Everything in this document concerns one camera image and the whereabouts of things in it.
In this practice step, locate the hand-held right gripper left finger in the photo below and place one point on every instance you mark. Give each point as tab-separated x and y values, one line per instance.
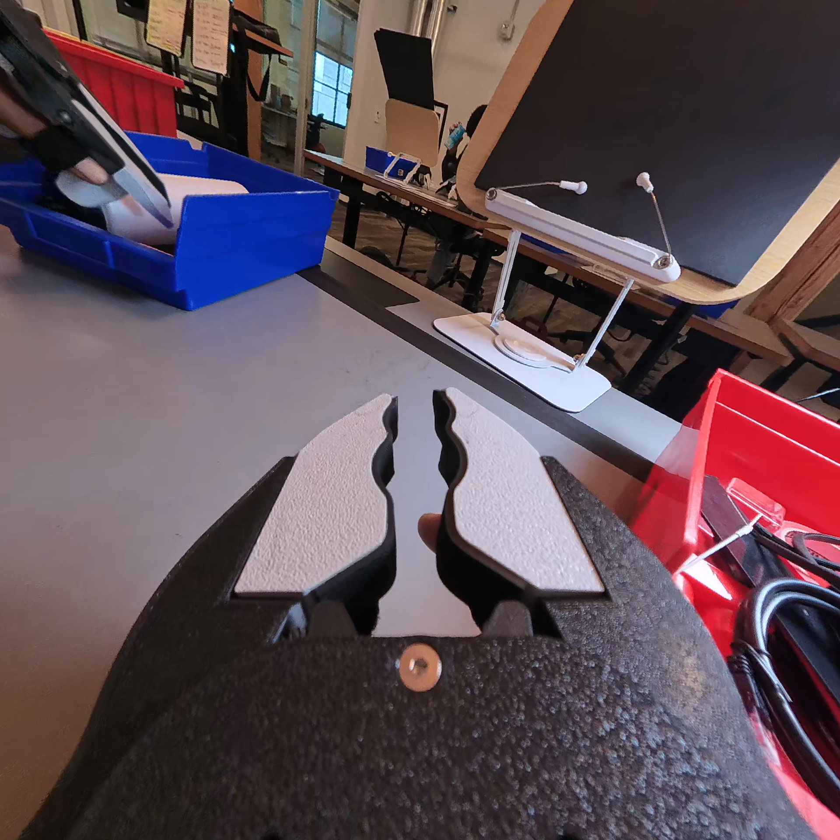
321	505

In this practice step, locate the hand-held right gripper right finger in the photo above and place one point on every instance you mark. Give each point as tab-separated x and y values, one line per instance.
518	505

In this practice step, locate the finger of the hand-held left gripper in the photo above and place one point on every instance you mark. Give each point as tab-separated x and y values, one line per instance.
88	191
124	154

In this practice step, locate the blue storage bin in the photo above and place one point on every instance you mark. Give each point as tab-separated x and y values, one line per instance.
379	159
249	243

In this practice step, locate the person's left hand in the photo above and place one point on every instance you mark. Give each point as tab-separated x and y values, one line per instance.
52	148

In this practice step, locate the person's right hand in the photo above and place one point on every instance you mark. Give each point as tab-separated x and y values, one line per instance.
432	531

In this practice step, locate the large red storage bin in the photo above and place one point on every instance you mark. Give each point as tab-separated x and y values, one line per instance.
131	92

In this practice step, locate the white board stand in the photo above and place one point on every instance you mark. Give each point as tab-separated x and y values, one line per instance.
558	387

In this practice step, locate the paper flip chart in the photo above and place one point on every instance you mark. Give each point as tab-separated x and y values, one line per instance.
210	36
167	26

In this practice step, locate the thin white stick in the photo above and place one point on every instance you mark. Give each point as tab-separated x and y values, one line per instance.
722	543

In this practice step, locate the window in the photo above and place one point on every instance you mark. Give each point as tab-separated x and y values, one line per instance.
333	88

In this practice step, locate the long wooden table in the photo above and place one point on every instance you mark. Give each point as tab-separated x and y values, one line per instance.
367	172

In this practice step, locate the beige board on stand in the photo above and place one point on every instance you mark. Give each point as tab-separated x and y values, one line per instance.
413	131

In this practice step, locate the black panel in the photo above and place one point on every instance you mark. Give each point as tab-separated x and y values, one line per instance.
403	65

